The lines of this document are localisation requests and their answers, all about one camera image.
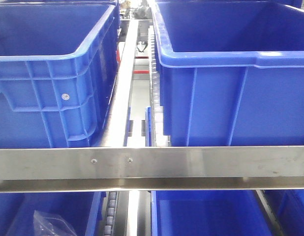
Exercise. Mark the upper steel shelf beam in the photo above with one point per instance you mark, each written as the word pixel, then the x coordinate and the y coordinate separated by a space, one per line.
pixel 151 168

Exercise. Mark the upper left blue crate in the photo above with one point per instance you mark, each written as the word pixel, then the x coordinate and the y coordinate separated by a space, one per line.
pixel 57 70

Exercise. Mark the lower left blue crate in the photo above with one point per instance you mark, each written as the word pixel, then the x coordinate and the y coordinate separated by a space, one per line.
pixel 81 210

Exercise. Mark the lower right blue crate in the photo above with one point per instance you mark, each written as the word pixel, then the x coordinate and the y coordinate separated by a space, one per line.
pixel 207 213

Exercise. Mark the blue crate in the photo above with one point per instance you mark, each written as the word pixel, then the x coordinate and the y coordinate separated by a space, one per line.
pixel 231 72
pixel 207 213
pixel 57 70
pixel 81 210

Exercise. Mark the upper right blue crate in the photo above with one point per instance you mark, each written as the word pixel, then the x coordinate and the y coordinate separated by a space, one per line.
pixel 231 72

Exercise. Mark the clear plastic bag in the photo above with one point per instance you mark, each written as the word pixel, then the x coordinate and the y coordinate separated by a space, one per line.
pixel 47 224

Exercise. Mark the roller conveyor track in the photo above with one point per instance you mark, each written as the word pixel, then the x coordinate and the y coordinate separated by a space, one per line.
pixel 110 215

